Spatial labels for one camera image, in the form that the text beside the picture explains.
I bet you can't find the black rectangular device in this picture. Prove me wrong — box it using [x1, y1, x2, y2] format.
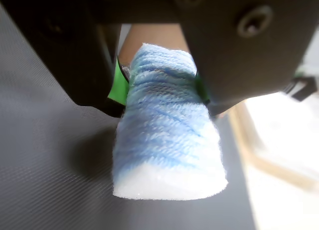
[283, 76, 319, 102]

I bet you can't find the open cardboard box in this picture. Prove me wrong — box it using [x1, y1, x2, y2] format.
[228, 90, 319, 230]

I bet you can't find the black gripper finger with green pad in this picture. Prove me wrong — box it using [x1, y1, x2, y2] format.
[0, 0, 131, 118]
[174, 0, 319, 118]

